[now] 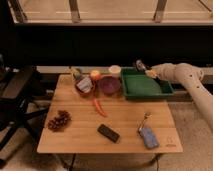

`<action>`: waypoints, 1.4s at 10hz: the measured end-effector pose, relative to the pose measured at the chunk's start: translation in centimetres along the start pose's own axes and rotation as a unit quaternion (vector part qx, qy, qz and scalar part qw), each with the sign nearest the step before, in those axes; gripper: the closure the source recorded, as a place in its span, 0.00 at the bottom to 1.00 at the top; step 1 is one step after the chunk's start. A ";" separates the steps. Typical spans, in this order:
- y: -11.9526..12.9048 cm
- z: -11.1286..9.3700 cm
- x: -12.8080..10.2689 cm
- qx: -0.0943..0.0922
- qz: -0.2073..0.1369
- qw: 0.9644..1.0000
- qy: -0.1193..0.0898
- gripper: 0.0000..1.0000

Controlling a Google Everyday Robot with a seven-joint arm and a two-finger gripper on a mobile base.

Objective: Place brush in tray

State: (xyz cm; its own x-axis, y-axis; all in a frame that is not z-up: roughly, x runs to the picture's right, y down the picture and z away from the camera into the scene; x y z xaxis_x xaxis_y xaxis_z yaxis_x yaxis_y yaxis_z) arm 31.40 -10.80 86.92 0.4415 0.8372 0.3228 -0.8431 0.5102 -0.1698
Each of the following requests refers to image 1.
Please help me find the black rectangular remote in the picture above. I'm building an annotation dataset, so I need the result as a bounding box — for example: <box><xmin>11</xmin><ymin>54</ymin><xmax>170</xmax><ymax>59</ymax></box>
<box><xmin>97</xmin><ymin>124</ymin><xmax>120</xmax><ymax>143</ymax></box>

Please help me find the purple bowl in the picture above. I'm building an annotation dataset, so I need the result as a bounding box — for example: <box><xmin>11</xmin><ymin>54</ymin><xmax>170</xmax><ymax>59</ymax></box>
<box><xmin>98</xmin><ymin>76</ymin><xmax>121</xmax><ymax>95</ymax></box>

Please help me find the silver packet in bowl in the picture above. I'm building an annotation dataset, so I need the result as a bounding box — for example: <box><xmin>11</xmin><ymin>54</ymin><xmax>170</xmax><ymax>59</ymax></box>
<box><xmin>76</xmin><ymin>77</ymin><xmax>93</xmax><ymax>93</ymax></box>

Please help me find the white cup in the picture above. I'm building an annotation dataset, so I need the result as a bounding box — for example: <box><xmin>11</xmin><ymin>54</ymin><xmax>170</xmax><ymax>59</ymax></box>
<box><xmin>108</xmin><ymin>65</ymin><xmax>121</xmax><ymax>78</ymax></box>

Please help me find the small grey figurine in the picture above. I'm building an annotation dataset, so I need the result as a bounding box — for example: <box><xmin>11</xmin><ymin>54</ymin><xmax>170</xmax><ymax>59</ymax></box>
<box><xmin>70</xmin><ymin>67</ymin><xmax>82</xmax><ymax>80</ymax></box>

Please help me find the wooden folding table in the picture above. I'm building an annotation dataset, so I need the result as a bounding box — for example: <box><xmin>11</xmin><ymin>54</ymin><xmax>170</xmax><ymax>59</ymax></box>
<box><xmin>37</xmin><ymin>74</ymin><xmax>183</xmax><ymax>153</ymax></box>

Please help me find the black office chair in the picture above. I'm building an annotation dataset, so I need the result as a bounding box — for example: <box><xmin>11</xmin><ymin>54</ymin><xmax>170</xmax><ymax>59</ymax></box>
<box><xmin>0</xmin><ymin>54</ymin><xmax>51</xmax><ymax>168</ymax></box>

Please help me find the green plastic tray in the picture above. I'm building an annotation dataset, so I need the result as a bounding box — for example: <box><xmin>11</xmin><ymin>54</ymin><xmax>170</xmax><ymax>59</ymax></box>
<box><xmin>121</xmin><ymin>68</ymin><xmax>174</xmax><ymax>100</ymax></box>

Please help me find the bunch of dark grapes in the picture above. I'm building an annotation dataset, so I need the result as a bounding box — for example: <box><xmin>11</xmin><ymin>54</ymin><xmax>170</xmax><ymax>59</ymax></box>
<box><xmin>47</xmin><ymin>110</ymin><xmax>71</xmax><ymax>132</ymax></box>

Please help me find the red apple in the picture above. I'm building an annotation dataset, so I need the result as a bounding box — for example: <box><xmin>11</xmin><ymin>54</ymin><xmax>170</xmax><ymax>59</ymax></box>
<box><xmin>90</xmin><ymin>70</ymin><xmax>101</xmax><ymax>81</ymax></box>

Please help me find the red chili pepper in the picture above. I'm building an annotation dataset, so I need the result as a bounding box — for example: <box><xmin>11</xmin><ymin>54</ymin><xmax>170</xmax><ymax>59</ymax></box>
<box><xmin>93</xmin><ymin>98</ymin><xmax>107</xmax><ymax>117</ymax></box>

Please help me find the beige covered robot arm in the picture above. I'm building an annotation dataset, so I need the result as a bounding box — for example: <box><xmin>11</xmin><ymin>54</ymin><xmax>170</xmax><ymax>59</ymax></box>
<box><xmin>134</xmin><ymin>59</ymin><xmax>213</xmax><ymax>132</ymax></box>

